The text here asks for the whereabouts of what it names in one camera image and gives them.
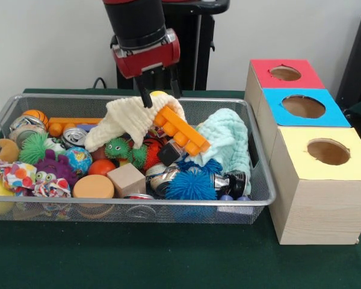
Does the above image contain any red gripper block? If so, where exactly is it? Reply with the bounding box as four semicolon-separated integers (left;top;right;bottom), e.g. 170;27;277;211
113;28;183;108

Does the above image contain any cream waffle cloth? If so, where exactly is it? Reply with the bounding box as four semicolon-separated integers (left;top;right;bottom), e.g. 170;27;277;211
84;95;187;153

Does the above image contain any light blue waffle cloth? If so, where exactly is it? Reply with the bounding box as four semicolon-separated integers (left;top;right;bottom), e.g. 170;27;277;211
186;108;253;195

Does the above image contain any wooden box with three holes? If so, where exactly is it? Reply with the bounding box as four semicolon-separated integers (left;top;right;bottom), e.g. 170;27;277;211
244;59;361;245

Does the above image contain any orange grid tray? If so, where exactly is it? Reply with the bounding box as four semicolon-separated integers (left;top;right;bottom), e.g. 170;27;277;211
154;105;211;157

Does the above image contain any orange flat toy brick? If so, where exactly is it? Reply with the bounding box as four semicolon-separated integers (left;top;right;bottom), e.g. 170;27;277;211
48;117;103;136

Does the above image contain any plain wooden cube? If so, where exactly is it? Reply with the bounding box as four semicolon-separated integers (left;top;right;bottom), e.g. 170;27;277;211
107;163;147;198

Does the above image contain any blue spiky rubber ball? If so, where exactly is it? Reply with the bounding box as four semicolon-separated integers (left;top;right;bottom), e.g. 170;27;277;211
165;171;218;201

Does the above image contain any blue globe ball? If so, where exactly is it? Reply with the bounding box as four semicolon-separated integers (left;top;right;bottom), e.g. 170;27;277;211
64;147;93;175

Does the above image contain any orange foam disc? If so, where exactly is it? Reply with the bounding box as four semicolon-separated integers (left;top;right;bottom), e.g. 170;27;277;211
73;175;115;199

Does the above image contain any crushed black drink can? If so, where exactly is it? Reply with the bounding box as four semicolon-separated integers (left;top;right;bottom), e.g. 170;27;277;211
213;170;248;198

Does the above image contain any purple spiky monster toy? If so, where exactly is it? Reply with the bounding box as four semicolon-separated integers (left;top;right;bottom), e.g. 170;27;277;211
34;149;79;187

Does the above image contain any black upright panel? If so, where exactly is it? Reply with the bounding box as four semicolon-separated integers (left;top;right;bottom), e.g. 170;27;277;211
335;5;361;109

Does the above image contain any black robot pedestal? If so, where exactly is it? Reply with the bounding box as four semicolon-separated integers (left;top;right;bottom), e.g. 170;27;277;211
110;0;231;90

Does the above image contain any grey wire mesh bin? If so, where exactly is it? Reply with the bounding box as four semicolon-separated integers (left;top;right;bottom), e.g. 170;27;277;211
0;93;277;225

